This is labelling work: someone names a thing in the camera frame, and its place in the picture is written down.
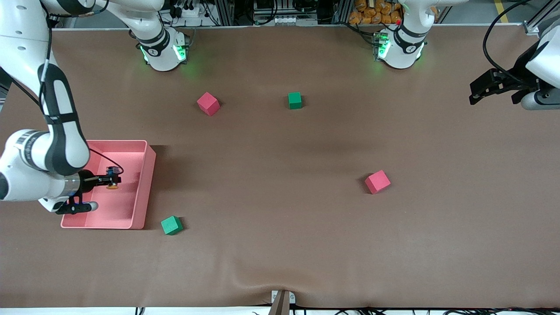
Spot yellow capped push button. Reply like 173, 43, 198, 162
105, 165, 122, 191

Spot pink plastic tray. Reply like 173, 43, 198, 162
60, 140, 157, 230

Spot pink foam cube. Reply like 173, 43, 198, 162
196, 92, 221, 117
364, 170, 392, 195

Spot orange packaged goods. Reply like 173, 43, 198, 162
349, 0, 403, 25

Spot brown table cover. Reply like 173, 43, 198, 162
0, 24, 560, 309

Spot white power strip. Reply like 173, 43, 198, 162
173, 0, 202, 18

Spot brown wooden strip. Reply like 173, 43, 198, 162
268, 290, 291, 315

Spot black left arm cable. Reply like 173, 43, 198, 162
483, 0, 533, 86

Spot aluminium frame profile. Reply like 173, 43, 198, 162
523, 0, 560, 35

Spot aluminium frame post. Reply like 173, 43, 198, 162
214, 0, 237, 26
332, 0, 353, 25

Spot grey metal bracket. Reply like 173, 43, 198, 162
271, 290, 296, 305

